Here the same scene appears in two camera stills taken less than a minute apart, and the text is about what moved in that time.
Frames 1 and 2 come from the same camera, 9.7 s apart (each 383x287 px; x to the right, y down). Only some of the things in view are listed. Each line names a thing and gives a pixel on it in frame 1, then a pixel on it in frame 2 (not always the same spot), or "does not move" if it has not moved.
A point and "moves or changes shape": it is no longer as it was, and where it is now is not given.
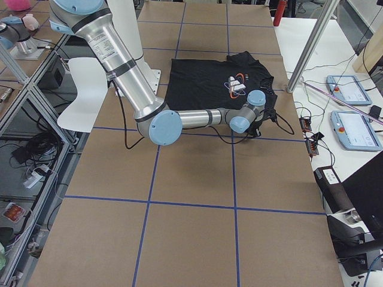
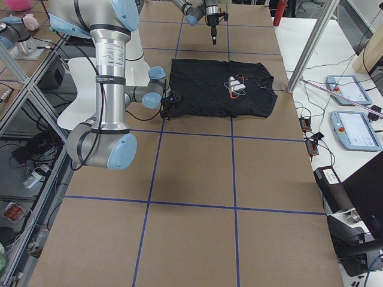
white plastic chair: x=91 y=87 does not move
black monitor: x=365 y=188 does not move
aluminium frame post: x=313 y=45 does not move
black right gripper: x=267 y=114 to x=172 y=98
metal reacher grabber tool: x=353 y=108 moves or changes shape
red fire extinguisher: x=281 y=6 does not move
